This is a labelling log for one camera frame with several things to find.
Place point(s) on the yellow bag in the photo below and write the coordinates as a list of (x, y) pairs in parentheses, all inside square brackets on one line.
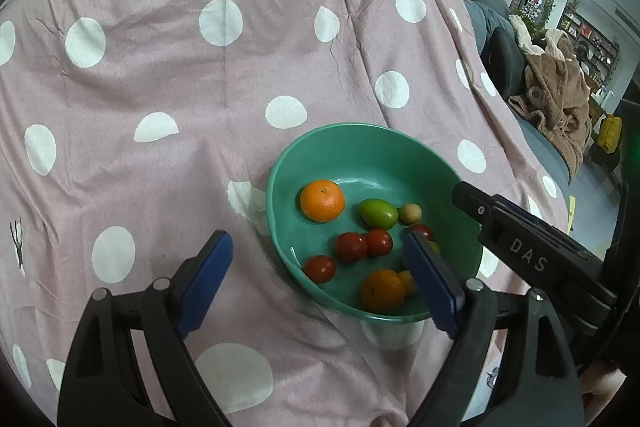
[(610, 132)]

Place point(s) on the orange mandarin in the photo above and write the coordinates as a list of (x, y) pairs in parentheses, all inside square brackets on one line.
[(322, 201), (383, 291)]

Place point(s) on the pink polka dot blanket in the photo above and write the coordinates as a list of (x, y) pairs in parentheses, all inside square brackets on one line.
[(175, 72)]

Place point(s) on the dark display shelf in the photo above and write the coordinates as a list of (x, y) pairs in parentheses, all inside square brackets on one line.
[(587, 37)]

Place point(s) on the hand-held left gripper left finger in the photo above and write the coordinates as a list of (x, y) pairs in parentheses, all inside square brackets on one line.
[(210, 272)]

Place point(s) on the person's right forearm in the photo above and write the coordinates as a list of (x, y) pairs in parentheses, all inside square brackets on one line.
[(602, 384)]

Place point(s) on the black cushion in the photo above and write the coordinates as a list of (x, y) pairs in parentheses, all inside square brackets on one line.
[(505, 62)]

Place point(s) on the small yellow fruit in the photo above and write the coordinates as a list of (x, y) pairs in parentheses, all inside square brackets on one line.
[(434, 248)]

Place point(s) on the brown fleece robe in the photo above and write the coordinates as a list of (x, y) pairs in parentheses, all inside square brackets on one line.
[(555, 107)]

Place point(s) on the large red tomato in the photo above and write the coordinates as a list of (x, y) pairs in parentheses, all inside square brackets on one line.
[(351, 247)]

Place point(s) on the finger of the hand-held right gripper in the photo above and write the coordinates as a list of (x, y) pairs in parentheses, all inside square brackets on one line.
[(525, 252), (550, 227)]

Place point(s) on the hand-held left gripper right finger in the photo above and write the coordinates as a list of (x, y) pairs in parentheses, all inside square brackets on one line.
[(430, 282)]

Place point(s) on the small red tomato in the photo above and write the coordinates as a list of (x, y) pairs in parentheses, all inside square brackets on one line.
[(320, 269), (379, 242), (423, 232)]

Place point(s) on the beige longan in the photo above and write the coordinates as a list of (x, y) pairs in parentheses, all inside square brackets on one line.
[(407, 282), (410, 213)]

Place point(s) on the green tomato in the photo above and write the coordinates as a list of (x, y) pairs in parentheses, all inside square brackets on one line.
[(378, 213)]

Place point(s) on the green bowl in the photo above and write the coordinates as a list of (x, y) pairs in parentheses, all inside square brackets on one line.
[(360, 157)]

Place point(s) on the white cloth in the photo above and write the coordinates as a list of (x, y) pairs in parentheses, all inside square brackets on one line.
[(525, 37)]

